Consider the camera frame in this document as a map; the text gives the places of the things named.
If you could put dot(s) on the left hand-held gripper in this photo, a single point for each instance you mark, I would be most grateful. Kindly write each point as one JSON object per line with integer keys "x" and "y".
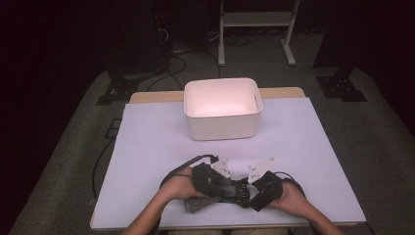
{"x": 208, "y": 181}

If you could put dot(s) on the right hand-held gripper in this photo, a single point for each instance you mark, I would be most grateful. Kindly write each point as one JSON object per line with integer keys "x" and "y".
{"x": 267, "y": 187}

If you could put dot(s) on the grey fluffy towel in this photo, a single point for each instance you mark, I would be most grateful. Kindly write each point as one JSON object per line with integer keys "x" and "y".
{"x": 199, "y": 205}

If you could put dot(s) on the white plastic bin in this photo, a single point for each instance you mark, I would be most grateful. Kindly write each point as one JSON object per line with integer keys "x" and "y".
{"x": 221, "y": 127}

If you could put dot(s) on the person's right hand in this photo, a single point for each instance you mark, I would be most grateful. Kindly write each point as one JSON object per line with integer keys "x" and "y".
{"x": 292, "y": 199}

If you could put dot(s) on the person's left hand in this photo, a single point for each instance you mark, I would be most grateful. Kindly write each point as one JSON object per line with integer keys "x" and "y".
{"x": 179, "y": 187}

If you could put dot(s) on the black stand base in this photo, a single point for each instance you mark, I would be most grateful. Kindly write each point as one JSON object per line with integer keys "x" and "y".
{"x": 341, "y": 88}
{"x": 119, "y": 91}

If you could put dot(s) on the white metal stand frame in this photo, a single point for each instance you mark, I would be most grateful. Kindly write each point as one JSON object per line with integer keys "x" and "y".
{"x": 257, "y": 19}

